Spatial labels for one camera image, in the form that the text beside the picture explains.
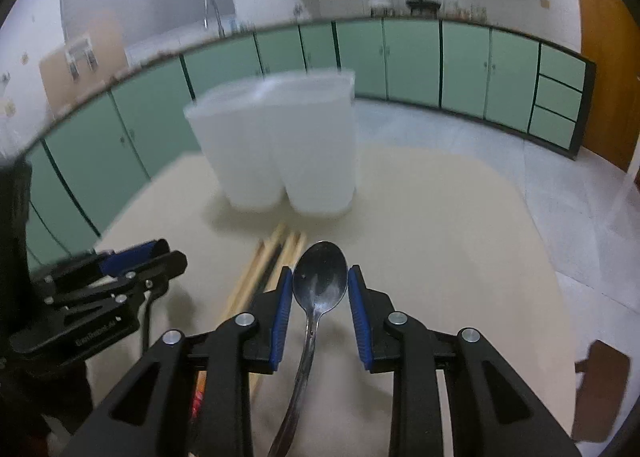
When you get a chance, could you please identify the black chopstick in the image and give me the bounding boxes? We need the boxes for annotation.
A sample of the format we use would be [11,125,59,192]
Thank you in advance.
[250,237,285,299]

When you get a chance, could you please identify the silver metal spoon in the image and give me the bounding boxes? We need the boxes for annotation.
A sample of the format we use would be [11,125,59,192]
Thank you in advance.
[268,240,348,456]

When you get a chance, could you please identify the plain bamboo chopstick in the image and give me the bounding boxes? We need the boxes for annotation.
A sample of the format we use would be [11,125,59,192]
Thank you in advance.
[247,231,308,401]

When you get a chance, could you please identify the light wooden chopstick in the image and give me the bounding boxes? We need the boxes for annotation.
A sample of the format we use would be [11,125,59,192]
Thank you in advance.
[217,223,288,324]

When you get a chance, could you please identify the red end bamboo chopstick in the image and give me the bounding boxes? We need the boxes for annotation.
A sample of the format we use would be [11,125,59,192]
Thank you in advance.
[264,232,304,292]

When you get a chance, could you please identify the red patterned wooden chopstick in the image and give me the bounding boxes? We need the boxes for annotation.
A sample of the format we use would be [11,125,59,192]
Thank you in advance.
[190,370,206,429]

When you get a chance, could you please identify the green lower kitchen cabinets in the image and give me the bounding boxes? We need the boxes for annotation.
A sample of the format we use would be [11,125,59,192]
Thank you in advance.
[25,17,597,267]

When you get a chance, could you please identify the chrome kitchen faucet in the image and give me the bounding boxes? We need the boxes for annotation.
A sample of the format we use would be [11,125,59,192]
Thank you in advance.
[202,0,228,38]

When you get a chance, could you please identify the brown wooden stool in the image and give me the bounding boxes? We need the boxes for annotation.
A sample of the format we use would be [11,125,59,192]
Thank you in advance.
[570,340,630,443]

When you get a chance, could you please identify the white twin utensil holder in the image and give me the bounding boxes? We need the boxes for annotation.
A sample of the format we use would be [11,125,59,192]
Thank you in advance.
[183,68,357,217]

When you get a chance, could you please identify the cardboard box with label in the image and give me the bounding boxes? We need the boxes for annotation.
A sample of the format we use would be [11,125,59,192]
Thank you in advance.
[39,11,128,115]

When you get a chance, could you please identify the white cooking pot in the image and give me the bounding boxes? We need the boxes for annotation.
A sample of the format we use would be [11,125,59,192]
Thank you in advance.
[368,0,394,17]

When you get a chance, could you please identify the black wok on stove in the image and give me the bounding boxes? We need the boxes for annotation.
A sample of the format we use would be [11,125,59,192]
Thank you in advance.
[406,0,442,18]

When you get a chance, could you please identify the brown wooden door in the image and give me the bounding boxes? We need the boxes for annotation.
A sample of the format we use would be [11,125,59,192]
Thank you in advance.
[579,0,639,170]

